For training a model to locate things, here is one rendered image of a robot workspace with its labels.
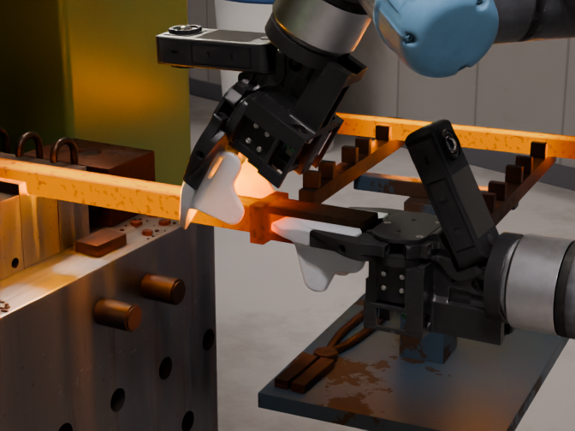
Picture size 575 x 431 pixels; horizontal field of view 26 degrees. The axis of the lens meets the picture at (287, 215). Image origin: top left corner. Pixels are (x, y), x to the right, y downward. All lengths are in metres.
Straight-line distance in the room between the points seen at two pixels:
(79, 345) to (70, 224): 0.13
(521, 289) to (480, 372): 0.65
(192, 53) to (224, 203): 0.13
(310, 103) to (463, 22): 0.19
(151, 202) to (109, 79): 0.43
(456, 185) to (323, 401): 0.59
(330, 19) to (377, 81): 4.24
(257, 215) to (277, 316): 2.39
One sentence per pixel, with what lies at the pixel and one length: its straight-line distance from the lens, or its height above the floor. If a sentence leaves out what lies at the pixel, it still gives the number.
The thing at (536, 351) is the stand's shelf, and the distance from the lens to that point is 1.66.
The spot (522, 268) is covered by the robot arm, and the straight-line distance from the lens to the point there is 0.95.
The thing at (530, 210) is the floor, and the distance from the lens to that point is 4.40.
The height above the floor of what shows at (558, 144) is 0.93.
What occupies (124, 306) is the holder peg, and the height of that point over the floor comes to 0.88.
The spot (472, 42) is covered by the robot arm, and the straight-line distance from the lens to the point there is 0.87.
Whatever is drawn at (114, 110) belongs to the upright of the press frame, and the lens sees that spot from 1.54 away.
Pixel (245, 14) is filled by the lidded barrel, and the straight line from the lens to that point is 4.82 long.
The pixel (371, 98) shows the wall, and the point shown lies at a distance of 5.24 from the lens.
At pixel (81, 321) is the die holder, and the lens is 1.21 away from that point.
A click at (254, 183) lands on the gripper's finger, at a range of 1.10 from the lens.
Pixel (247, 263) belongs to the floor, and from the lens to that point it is 3.83.
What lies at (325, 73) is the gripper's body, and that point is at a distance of 0.99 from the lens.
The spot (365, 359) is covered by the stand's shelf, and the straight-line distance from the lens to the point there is 1.61.
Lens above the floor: 1.34
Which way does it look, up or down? 18 degrees down
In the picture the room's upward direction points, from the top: straight up
